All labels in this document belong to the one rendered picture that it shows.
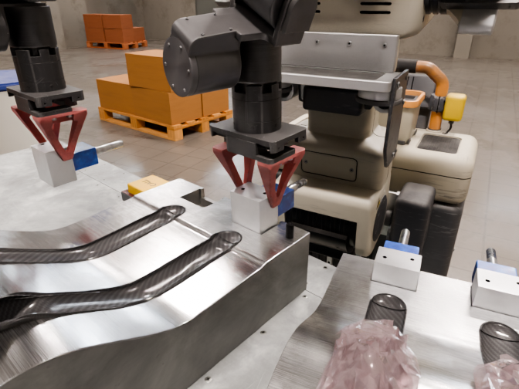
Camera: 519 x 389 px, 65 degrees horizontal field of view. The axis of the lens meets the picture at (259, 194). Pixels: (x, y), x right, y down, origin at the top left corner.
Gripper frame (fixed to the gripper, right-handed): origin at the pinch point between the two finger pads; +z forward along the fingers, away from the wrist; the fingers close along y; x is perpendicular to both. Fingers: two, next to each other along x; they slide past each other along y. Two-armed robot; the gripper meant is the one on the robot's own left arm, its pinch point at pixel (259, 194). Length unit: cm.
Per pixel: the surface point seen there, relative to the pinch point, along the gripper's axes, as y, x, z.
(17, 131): -237, 44, 52
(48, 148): -27.9, -14.0, -4.0
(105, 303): 0.1, -22.5, 2.6
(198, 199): -13.3, 0.6, 5.5
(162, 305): 3.5, -18.5, 3.6
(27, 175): -62, -8, 12
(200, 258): -0.1, -10.6, 4.2
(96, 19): -1005, 519, 42
